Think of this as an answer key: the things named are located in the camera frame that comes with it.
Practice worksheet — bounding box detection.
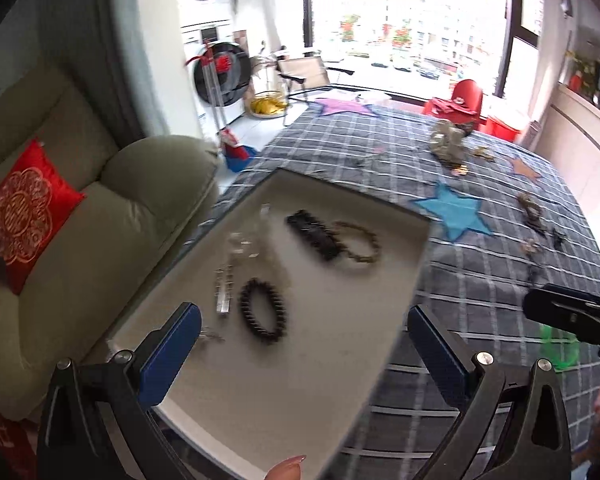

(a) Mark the beige sofa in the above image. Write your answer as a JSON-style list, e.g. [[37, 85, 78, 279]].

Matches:
[[0, 67, 221, 421]]

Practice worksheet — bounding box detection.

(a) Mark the silver chain bracelet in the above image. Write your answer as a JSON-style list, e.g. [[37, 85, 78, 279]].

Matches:
[[197, 325, 226, 346]]

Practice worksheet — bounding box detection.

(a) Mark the red plastic chair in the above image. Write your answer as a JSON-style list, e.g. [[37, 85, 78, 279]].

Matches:
[[422, 79, 485, 134]]

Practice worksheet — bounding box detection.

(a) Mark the red bucket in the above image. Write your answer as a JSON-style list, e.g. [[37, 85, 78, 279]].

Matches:
[[480, 114, 524, 144]]

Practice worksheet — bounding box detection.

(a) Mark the white sheer curtain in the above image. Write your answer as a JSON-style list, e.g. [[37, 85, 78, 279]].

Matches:
[[230, 0, 308, 58]]

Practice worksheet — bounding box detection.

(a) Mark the gold beaded bracelet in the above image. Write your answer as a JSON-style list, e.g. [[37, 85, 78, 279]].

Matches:
[[332, 221, 382, 264]]

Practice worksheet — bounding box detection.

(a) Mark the red patterned cushion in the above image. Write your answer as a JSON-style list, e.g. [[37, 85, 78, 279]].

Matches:
[[0, 139, 87, 296]]

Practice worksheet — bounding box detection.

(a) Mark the clear crystal bar clip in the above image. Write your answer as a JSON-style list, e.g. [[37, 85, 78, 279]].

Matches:
[[214, 262, 236, 319]]

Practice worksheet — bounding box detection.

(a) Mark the clear crystal bracelet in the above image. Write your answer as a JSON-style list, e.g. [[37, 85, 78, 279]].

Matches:
[[227, 202, 273, 261]]

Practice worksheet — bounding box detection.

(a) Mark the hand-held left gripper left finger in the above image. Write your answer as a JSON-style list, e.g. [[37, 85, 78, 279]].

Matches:
[[36, 301, 203, 480]]

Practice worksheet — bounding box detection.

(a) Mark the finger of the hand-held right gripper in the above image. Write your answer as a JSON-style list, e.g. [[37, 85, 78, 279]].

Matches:
[[522, 284, 600, 361]]

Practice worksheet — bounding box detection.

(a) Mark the folding chair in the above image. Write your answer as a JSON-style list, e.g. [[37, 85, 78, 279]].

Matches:
[[260, 47, 356, 126]]

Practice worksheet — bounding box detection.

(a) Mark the black beaded bracelet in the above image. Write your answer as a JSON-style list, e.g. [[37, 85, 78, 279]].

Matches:
[[238, 277, 289, 345]]

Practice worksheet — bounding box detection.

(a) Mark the white washing machine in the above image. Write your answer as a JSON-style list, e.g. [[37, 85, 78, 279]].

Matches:
[[180, 20, 254, 122]]

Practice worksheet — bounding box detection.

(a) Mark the black studded hair clip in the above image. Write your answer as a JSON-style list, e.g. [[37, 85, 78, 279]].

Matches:
[[286, 210, 342, 262]]

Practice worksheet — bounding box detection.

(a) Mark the potted plant red pot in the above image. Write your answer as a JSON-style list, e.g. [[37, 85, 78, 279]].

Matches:
[[562, 50, 599, 94]]

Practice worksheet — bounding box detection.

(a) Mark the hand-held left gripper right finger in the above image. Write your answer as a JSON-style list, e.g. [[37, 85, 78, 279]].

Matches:
[[406, 304, 573, 480]]

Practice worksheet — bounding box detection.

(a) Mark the grey checkered star cloth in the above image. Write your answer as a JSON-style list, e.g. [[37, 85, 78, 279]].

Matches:
[[187, 97, 600, 480]]

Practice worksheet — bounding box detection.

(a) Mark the red cloth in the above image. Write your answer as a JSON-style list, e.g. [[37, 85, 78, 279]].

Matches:
[[0, 360, 37, 480]]

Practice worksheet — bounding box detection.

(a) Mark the grey curtain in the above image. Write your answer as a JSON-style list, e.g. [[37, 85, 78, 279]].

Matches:
[[55, 0, 149, 146]]

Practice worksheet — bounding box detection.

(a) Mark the red handled mop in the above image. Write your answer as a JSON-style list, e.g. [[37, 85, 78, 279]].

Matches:
[[184, 44, 231, 136]]

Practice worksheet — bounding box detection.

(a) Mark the white jewelry tray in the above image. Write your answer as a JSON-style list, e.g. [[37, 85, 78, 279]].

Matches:
[[107, 167, 433, 480]]

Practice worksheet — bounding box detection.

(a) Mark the white low cabinet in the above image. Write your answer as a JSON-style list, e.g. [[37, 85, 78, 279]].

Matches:
[[530, 82, 600, 186]]

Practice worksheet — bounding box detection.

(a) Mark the brown beaded bracelet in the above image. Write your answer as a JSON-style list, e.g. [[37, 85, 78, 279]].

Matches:
[[517, 192, 544, 216]]

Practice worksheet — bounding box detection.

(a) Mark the person's left hand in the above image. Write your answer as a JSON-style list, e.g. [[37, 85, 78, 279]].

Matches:
[[267, 454, 308, 480]]

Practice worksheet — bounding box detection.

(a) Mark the green bangle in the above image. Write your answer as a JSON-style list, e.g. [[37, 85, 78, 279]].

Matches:
[[539, 324, 580, 372]]

